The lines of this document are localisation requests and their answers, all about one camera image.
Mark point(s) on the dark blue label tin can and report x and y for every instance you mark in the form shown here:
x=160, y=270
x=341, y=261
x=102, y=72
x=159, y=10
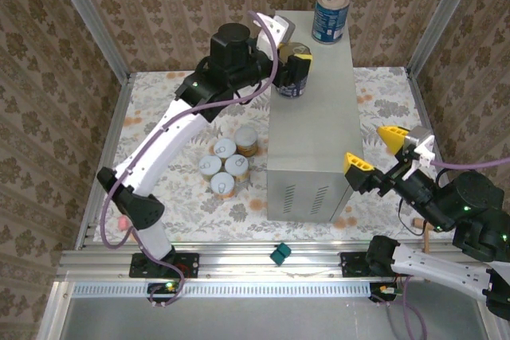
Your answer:
x=294, y=92

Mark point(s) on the light blue label tin can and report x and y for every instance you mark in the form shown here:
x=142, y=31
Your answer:
x=328, y=21

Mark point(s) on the can with white plastic lid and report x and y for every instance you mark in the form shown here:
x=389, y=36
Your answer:
x=245, y=137

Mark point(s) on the yellow label tin can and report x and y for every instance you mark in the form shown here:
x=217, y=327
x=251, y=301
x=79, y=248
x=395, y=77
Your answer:
x=237, y=164
x=225, y=148

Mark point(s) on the green label tin can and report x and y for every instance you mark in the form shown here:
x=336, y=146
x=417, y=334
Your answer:
x=210, y=165

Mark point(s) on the orange fruit label tin can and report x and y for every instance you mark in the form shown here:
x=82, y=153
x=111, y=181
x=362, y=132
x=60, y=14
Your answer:
x=222, y=184

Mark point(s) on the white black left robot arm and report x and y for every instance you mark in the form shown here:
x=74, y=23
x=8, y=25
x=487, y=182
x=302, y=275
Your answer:
x=167, y=141

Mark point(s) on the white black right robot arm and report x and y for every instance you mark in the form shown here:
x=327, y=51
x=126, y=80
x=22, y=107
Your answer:
x=438, y=274

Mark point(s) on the grey metal box counter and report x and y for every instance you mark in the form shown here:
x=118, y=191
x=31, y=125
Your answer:
x=318, y=129

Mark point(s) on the small wooden mallet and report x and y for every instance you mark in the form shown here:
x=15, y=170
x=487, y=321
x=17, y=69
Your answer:
x=425, y=240

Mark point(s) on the teal toy block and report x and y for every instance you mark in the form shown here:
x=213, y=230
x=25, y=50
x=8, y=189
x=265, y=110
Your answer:
x=280, y=254

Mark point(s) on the right controller board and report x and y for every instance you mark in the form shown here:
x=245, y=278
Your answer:
x=384, y=289

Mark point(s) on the floral patterned table cover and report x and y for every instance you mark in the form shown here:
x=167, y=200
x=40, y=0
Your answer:
x=199, y=204

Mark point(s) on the grey metal tray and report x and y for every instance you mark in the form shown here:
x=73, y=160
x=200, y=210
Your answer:
x=259, y=320

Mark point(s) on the pink toy block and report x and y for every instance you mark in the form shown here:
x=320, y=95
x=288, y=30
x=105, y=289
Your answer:
x=122, y=221

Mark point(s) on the left controller board green light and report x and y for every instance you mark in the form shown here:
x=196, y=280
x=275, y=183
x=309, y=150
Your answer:
x=169, y=286

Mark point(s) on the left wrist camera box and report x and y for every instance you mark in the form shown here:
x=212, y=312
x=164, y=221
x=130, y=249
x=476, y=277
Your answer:
x=285, y=27

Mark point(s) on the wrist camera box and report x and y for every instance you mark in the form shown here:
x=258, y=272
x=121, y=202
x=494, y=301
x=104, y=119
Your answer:
x=416, y=137
x=285, y=27

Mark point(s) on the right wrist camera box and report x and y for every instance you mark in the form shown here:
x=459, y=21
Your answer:
x=416, y=137

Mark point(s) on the left aluminium side rail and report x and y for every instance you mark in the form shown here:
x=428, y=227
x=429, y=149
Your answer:
x=115, y=117

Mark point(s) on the right aluminium frame post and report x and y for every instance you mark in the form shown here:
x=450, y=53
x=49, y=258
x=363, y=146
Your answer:
x=442, y=17

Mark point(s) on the aluminium frame post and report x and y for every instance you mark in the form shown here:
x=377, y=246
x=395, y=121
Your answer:
x=87, y=17
x=442, y=17

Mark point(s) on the aluminium front mounting rail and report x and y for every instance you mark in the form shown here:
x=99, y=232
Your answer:
x=239, y=266

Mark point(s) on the left aluminium frame post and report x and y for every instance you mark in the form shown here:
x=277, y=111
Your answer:
x=87, y=17

